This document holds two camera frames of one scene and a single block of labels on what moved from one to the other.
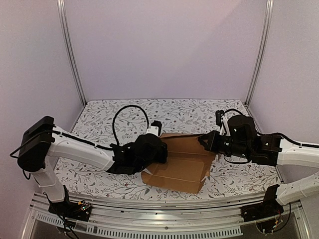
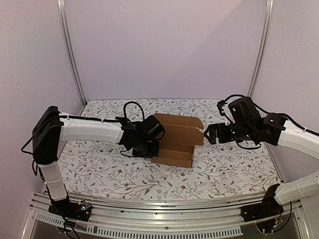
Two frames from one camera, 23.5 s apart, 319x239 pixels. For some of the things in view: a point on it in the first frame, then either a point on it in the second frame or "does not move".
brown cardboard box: (188, 163) → (182, 133)
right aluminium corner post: (269, 7) does not move
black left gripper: (162, 159) → (154, 152)
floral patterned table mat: (115, 121) does not move
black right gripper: (215, 143) → (220, 133)
